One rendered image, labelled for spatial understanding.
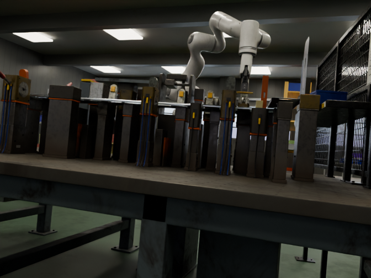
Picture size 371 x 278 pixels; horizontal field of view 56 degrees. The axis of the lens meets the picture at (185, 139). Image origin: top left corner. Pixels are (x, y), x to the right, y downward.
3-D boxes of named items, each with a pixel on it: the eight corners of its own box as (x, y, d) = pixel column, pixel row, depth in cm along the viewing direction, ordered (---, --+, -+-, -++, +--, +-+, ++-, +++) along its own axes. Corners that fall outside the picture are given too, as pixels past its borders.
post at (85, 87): (72, 154, 212) (79, 81, 213) (78, 154, 219) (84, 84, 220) (84, 155, 210) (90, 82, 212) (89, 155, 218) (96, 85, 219)
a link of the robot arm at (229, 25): (240, 36, 195) (268, 53, 171) (216, 30, 189) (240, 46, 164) (246, 20, 192) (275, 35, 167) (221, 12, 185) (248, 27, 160)
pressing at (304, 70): (302, 111, 155) (307, 35, 156) (298, 114, 167) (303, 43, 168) (303, 111, 155) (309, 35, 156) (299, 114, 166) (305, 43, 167)
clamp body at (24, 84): (-11, 153, 158) (-3, 73, 159) (9, 153, 171) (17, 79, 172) (6, 154, 156) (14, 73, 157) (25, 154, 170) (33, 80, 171)
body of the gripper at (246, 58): (239, 56, 173) (237, 79, 172) (239, 50, 163) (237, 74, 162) (255, 57, 172) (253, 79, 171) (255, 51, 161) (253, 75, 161)
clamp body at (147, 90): (131, 166, 148) (138, 85, 149) (139, 165, 160) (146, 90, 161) (146, 167, 147) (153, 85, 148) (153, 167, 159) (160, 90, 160)
